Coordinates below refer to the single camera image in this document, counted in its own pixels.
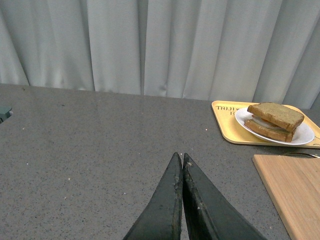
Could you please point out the grey curtain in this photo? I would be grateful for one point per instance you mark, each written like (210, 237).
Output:
(234, 50)

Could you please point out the fried egg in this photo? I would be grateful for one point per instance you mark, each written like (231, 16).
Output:
(263, 122)

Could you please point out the white round plate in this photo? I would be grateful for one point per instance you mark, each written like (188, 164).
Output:
(302, 136)

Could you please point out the bamboo cutting board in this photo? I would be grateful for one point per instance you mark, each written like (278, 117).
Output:
(293, 184)

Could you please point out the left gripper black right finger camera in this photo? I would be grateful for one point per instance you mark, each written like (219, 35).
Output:
(209, 216)

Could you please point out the yellow bear tray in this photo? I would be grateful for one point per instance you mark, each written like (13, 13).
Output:
(233, 132)

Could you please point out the bread slice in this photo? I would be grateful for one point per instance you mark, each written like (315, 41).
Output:
(277, 114)
(278, 134)

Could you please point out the green object at table edge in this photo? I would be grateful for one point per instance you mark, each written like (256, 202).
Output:
(5, 113)

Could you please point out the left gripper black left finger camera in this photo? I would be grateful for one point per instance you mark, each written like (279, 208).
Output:
(162, 217)

